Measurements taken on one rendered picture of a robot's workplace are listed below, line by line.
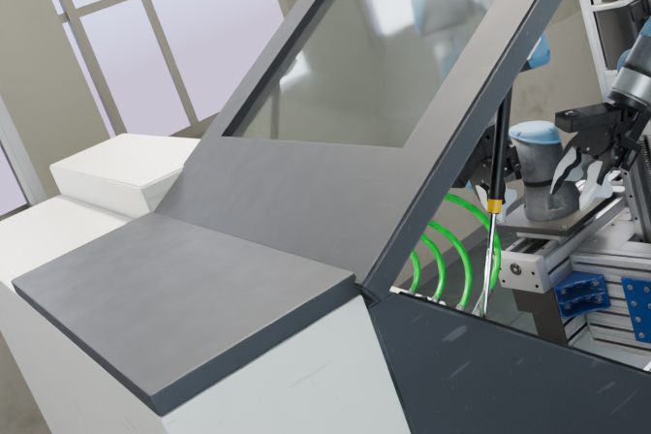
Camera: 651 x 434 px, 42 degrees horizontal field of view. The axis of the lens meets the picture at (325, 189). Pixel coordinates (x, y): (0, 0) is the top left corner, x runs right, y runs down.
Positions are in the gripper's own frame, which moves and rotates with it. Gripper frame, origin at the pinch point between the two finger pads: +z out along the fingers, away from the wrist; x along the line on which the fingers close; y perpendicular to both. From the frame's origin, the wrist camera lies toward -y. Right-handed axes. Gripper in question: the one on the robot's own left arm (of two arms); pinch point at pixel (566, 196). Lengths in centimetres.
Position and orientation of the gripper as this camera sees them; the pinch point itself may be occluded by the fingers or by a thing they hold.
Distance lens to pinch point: 155.6
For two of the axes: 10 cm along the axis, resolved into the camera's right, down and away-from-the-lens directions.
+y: 8.0, 3.0, 5.3
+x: -4.2, -3.6, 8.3
